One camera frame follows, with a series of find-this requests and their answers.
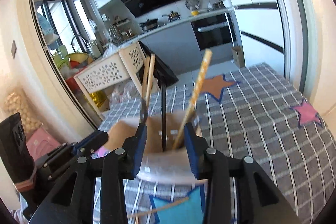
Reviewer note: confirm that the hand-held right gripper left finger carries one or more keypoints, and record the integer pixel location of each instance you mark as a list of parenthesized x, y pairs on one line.
[(140, 145)]

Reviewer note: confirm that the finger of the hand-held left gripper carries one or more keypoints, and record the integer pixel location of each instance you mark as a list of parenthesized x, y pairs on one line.
[(56, 158), (92, 142)]

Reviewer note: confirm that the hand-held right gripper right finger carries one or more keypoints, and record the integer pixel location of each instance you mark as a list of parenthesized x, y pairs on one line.
[(191, 150)]

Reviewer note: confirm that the white utensil holder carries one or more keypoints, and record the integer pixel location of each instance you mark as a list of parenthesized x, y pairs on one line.
[(168, 169)]

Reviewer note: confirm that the wooden chopstick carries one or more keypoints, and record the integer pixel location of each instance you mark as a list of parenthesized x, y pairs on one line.
[(145, 77), (150, 77), (168, 204)]

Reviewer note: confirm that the bag of round snacks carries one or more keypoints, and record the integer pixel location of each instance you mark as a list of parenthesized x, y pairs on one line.
[(18, 108)]

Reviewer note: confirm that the yellow oil bottle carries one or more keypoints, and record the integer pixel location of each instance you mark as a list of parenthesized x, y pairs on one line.
[(98, 100)]

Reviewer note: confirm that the clear plastic bag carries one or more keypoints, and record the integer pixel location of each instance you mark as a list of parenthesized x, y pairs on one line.
[(123, 94)]

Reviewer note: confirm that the grey checked tablecloth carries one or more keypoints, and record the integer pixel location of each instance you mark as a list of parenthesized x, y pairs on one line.
[(249, 134)]

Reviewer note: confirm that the red container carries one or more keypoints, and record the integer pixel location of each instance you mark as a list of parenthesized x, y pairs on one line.
[(72, 83)]

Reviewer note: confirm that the white flower-cutout storage cart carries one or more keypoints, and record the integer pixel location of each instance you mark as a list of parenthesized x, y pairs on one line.
[(105, 74)]

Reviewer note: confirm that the black board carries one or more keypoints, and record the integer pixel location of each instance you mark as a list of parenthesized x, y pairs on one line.
[(162, 69)]

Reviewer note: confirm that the yellow basin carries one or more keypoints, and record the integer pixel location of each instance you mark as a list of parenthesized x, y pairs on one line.
[(78, 57)]

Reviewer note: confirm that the white plastic bag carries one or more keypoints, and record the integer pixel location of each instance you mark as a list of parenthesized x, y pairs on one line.
[(111, 50)]

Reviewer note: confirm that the cardboard box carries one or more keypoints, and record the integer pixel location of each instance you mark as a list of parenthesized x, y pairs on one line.
[(237, 57)]

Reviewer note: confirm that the kitchen faucet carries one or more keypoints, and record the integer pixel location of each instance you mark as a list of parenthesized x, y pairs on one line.
[(76, 39)]

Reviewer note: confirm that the grey kitchen counter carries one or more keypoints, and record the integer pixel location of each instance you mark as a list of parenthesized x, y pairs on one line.
[(178, 45)]

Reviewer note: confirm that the black built-in oven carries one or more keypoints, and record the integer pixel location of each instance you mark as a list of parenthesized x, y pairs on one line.
[(212, 37)]

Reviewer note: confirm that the white shelf rack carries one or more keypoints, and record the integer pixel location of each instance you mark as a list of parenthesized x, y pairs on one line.
[(122, 28)]

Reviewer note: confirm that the white hanging bag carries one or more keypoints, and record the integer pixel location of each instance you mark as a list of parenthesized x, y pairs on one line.
[(93, 24)]

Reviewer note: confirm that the black frying pan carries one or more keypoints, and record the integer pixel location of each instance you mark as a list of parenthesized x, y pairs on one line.
[(149, 24)]

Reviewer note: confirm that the steel cooking pot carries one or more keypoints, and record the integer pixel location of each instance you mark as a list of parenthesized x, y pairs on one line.
[(173, 16)]

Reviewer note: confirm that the yellow bowl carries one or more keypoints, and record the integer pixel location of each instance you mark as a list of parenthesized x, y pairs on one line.
[(194, 13)]

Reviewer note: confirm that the white fridge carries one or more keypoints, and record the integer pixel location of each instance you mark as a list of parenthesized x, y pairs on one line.
[(262, 24)]

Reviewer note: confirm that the round steel plate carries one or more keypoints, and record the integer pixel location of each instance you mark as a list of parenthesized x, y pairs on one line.
[(193, 3)]

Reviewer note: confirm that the sliding door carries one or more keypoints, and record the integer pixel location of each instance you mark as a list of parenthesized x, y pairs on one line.
[(296, 16)]

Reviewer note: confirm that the grey wall switch plate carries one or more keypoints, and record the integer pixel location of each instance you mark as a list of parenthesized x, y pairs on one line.
[(14, 49)]

